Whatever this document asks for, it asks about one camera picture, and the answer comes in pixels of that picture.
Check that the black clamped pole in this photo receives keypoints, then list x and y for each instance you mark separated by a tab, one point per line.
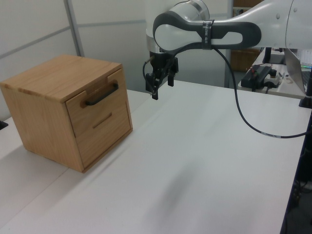
309	92

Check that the silver laptop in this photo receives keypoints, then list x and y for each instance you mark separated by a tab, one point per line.
293	68

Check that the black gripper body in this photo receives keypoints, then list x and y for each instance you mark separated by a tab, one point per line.
159	63

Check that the wooden drawer with notch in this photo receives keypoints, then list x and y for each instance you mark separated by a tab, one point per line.
104	143

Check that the wooden two-drawer cabinet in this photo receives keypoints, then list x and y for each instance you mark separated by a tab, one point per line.
36	117

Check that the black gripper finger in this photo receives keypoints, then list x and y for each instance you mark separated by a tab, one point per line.
173	67
152	84

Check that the white side desk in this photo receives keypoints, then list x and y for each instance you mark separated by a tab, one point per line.
287	91

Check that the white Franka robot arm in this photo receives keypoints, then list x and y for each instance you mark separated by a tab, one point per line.
175	34

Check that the black monitor stand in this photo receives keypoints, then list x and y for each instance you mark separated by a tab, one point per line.
267	56

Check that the grey partition post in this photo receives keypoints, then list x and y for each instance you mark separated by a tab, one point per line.
74	26

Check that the black metal table frame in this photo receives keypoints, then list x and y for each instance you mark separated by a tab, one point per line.
304	170

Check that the white emergency stop box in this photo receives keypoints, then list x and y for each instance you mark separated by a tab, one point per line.
274	79

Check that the black power supply box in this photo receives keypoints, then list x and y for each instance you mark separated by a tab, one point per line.
253	76

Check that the brown cardboard box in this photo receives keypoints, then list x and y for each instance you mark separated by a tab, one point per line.
243	61

